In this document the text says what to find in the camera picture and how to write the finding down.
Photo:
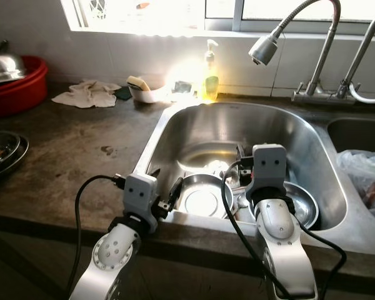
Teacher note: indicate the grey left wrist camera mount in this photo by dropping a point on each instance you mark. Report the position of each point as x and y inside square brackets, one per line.
[140, 194]

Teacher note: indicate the white crumpled cloth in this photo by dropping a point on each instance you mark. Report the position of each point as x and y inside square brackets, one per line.
[87, 95]

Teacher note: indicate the clear plastic bag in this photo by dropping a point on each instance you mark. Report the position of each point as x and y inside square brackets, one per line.
[365, 178]

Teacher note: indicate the red plastic basin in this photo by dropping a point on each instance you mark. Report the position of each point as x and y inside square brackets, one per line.
[22, 94]

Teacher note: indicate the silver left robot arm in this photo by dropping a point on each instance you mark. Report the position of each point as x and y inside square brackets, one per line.
[111, 256]

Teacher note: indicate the shallow wide-rim steel bowl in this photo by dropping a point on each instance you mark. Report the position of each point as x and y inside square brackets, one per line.
[203, 200]

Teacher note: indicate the stainless steel sink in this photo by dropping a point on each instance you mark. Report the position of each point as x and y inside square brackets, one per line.
[212, 128]

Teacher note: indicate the yellow sponge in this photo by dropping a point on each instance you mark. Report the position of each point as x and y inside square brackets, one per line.
[137, 82]

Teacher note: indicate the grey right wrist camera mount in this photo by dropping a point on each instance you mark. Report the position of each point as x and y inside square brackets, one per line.
[269, 164]

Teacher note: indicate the large steel bowl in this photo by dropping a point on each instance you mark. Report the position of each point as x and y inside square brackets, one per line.
[303, 203]

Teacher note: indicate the yellow dish soap pump bottle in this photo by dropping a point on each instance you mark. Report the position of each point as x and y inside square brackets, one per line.
[210, 84]

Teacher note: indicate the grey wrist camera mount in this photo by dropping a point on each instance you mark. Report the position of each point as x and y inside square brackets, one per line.
[140, 194]
[269, 164]

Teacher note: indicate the domed steel lid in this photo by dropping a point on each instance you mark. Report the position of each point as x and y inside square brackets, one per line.
[3, 67]

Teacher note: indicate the green scrub pad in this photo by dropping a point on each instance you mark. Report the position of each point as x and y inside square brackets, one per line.
[122, 93]

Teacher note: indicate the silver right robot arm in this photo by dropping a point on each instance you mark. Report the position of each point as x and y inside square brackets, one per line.
[281, 237]

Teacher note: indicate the grey window frame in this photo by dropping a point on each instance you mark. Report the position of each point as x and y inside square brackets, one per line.
[237, 19]

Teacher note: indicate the small dark grey pad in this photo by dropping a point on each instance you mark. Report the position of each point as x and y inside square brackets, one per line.
[181, 87]

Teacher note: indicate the plain steel faucet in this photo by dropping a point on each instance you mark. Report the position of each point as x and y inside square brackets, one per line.
[365, 53]

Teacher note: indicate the gooseneck faucet with spray head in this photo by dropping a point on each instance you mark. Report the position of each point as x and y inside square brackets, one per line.
[328, 37]

